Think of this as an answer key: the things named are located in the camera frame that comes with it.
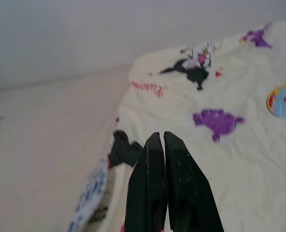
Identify cream cartoon print blanket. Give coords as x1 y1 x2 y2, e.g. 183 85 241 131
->
108 20 286 232

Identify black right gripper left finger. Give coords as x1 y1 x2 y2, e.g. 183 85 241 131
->
124 131 168 232

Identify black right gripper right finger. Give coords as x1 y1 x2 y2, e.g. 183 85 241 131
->
164 131 225 232

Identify white book blue letters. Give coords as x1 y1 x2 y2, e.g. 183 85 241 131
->
67 156 115 232

